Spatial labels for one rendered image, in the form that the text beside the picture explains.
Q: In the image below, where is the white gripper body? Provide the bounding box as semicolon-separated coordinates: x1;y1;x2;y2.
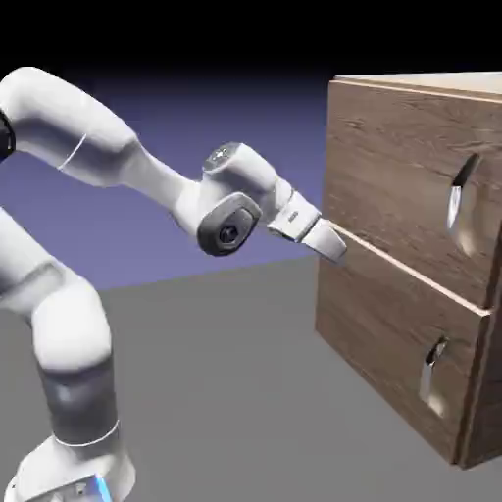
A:
302;218;349;265

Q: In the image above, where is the wooden cabinet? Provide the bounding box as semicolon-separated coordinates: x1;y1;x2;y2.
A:
314;71;502;471

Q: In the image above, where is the large wooden cabinet door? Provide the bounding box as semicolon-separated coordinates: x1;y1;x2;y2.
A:
320;79;502;311

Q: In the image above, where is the small wooden cabinet door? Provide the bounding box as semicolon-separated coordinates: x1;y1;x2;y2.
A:
314;226;492;467

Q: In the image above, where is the long curved metal handle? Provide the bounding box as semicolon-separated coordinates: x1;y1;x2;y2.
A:
445;152;482;257

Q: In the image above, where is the short curved metal handle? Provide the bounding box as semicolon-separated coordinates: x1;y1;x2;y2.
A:
418;336;449;417

